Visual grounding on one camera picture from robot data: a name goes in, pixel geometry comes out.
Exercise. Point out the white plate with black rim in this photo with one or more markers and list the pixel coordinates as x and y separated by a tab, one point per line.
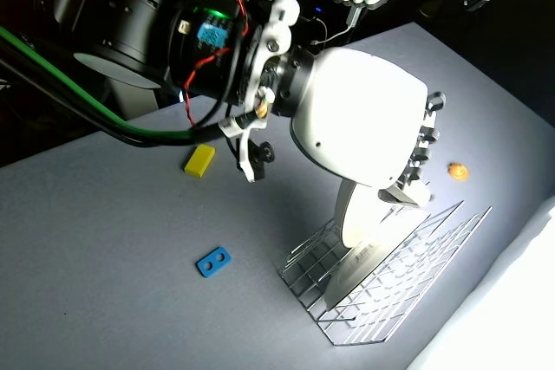
360	218

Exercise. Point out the orange swirl cookie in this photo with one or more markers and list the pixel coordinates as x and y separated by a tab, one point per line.
459	171

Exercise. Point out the white plate with label underneath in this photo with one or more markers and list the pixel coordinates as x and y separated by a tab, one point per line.
351	279

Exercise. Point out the blue block with two holes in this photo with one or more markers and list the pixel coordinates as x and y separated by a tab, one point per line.
213	262

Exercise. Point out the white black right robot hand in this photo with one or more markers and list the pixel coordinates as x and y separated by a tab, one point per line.
360	114

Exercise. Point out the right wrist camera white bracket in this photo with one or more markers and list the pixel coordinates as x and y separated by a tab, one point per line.
245	144

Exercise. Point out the yellow rectangular block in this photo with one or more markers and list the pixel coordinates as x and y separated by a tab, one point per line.
199	161

